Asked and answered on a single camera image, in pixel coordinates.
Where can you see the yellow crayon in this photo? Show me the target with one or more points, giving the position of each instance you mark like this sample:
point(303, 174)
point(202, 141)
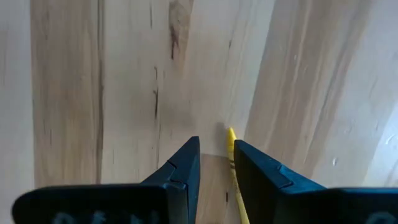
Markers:
point(230, 140)

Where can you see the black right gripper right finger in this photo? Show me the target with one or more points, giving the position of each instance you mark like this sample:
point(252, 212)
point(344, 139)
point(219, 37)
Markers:
point(311, 205)

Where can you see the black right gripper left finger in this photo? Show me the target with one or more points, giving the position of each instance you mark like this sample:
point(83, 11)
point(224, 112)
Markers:
point(109, 205)

